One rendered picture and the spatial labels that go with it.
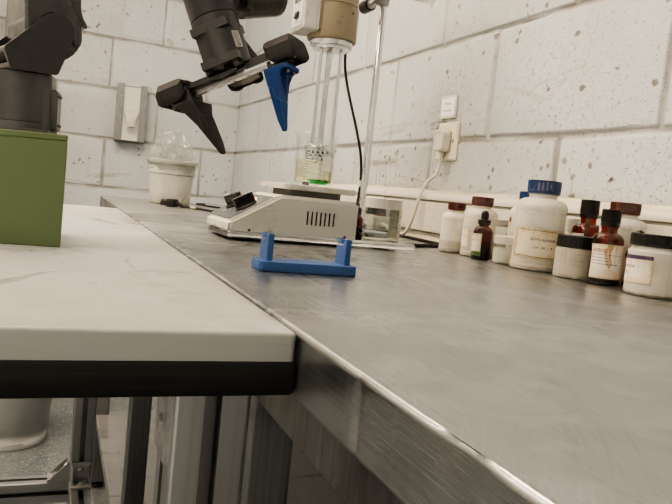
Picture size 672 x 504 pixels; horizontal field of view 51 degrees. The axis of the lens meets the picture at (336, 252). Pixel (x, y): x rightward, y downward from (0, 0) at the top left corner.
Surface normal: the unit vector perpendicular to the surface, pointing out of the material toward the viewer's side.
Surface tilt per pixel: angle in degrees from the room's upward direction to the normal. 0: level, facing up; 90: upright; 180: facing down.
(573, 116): 90
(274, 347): 90
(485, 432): 0
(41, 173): 90
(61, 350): 90
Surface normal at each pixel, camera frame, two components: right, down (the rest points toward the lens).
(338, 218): 0.40, 0.12
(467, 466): -0.93, -0.11
